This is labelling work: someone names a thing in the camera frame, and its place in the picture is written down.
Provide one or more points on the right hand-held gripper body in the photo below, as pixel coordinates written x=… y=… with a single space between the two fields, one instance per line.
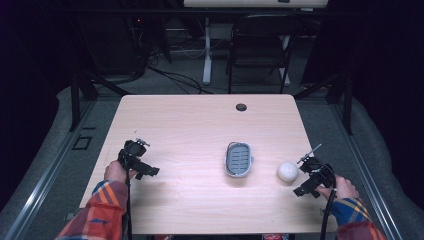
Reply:
x=316 y=175

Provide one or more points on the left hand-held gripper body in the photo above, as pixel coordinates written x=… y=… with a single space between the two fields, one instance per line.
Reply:
x=133 y=159

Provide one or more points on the white round soap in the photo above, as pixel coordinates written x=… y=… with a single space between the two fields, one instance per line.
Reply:
x=287 y=171

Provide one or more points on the grey slatted soap dish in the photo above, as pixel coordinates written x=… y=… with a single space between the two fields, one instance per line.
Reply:
x=238 y=160

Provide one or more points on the person's left hand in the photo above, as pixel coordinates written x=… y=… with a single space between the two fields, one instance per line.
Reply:
x=115 y=171

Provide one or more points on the person's right hand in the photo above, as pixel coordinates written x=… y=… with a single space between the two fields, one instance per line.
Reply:
x=343 y=188

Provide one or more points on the black metal stand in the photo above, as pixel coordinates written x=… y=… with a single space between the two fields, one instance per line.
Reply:
x=347 y=103
x=76 y=100

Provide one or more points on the red patterned cloth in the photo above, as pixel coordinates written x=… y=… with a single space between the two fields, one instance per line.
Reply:
x=275 y=237

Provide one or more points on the white desk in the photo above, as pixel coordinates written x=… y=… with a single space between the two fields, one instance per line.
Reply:
x=208 y=50

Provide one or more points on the black folding chair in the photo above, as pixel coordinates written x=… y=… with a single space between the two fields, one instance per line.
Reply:
x=260 y=43

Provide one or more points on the aluminium floor rail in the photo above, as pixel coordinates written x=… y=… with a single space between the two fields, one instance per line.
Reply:
x=40 y=186
x=366 y=180

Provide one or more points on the black floor socket frame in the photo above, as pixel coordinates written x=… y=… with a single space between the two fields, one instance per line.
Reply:
x=82 y=142

